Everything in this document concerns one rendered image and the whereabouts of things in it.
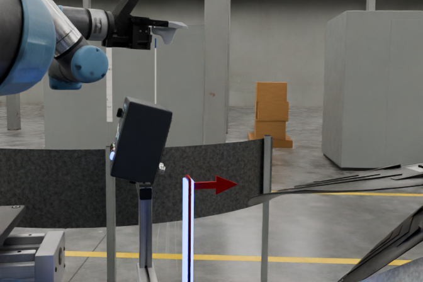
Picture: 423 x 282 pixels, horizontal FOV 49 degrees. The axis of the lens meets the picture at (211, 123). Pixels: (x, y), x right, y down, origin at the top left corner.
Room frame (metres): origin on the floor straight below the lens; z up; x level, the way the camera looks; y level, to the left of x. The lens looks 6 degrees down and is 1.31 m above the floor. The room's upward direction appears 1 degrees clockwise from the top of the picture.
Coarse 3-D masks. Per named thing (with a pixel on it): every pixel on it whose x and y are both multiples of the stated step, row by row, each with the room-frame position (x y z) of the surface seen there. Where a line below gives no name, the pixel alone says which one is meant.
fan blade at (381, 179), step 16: (352, 176) 0.62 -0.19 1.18; (368, 176) 0.61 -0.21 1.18; (384, 176) 0.60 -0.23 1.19; (400, 176) 0.59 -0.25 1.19; (416, 176) 0.59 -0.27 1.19; (272, 192) 0.54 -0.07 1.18; (288, 192) 0.50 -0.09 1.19; (304, 192) 0.50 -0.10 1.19; (320, 192) 0.50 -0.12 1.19; (336, 192) 0.51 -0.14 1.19
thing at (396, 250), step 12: (420, 216) 0.74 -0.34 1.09; (396, 228) 0.79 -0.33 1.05; (408, 228) 0.74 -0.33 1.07; (420, 228) 0.70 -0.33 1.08; (384, 240) 0.79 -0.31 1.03; (396, 240) 0.74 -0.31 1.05; (408, 240) 0.71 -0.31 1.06; (420, 240) 0.68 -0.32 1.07; (372, 252) 0.79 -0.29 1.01; (384, 252) 0.75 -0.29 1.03; (396, 252) 0.71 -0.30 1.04; (360, 264) 0.79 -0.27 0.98; (372, 264) 0.74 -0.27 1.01; (384, 264) 0.71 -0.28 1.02; (348, 276) 0.79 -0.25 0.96; (360, 276) 0.74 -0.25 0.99
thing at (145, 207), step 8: (144, 184) 1.08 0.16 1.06; (144, 200) 1.06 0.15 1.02; (144, 208) 1.06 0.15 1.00; (144, 216) 1.06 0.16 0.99; (144, 224) 1.06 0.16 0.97; (144, 232) 1.06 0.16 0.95; (144, 240) 1.06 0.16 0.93; (144, 248) 1.06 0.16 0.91; (144, 256) 1.06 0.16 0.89; (144, 264) 1.06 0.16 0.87
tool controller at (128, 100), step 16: (128, 112) 1.11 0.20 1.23; (144, 112) 1.11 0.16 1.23; (160, 112) 1.12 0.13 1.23; (128, 128) 1.11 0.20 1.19; (144, 128) 1.11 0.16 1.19; (160, 128) 1.12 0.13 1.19; (128, 144) 1.11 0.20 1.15; (144, 144) 1.11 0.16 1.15; (160, 144) 1.12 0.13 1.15; (128, 160) 1.11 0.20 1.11; (144, 160) 1.11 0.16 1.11; (160, 160) 1.13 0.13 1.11; (112, 176) 1.10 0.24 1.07; (128, 176) 1.11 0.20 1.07; (144, 176) 1.11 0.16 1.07
